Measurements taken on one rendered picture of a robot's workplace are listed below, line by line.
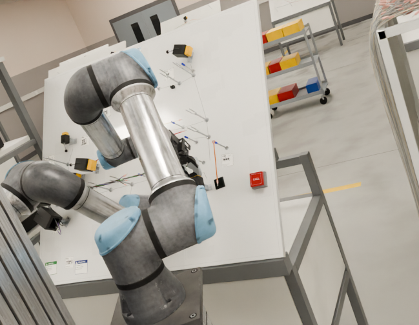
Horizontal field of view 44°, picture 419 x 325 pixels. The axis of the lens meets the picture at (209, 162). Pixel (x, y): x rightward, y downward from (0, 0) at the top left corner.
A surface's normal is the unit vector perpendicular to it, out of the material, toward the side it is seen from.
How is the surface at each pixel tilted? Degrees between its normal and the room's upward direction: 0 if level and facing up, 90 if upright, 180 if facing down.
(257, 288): 90
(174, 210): 47
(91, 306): 90
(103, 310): 90
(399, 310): 0
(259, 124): 52
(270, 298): 90
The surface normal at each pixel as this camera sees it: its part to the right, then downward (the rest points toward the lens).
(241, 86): -0.51, -0.22
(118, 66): -0.11, -0.39
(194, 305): -0.36, -0.89
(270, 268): -0.36, 0.41
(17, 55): 0.88, -0.22
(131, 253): 0.16, 0.23
